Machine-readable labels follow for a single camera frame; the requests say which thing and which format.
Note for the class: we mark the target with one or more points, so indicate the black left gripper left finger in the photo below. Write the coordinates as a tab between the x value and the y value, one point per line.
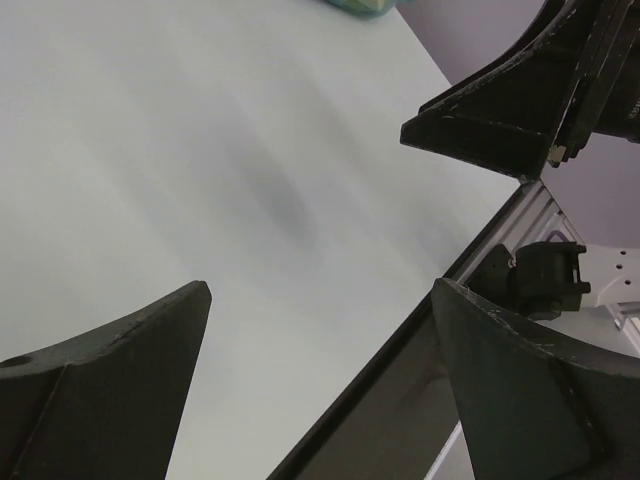
106	404

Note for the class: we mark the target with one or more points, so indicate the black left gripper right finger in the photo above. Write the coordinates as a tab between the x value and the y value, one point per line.
535	403

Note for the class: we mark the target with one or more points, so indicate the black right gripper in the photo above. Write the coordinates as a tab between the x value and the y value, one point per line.
572	73

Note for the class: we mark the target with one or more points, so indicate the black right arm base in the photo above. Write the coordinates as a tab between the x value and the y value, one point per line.
539	281

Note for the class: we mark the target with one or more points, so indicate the teal plastic basin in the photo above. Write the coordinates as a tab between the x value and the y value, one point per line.
364	8

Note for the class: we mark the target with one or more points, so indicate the aluminium front frame rail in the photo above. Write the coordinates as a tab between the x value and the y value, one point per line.
531	214

